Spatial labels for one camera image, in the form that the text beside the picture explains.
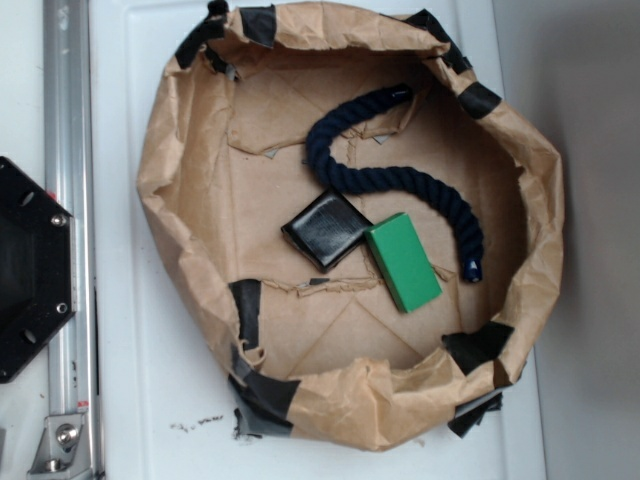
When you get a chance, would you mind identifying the green wooden block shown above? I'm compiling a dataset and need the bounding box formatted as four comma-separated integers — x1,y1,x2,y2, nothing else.
364,213,442,313

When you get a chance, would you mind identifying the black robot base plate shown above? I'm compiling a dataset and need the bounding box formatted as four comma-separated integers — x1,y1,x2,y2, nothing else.
1,157,74,384

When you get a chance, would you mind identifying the aluminium extrusion rail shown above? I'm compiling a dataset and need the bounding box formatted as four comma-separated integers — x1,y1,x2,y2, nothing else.
43,1,105,479

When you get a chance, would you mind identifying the black box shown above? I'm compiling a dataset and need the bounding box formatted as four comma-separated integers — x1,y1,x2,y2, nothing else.
281,188,372,273

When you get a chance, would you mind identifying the brown paper-lined bin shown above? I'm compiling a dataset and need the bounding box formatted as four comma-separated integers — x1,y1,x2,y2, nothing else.
137,1,564,451

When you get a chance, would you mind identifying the dark blue rope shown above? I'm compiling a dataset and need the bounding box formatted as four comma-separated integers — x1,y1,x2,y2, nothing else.
305,83,485,286

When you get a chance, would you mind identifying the metal corner bracket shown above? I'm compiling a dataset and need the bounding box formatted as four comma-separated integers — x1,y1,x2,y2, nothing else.
26,413,94,480

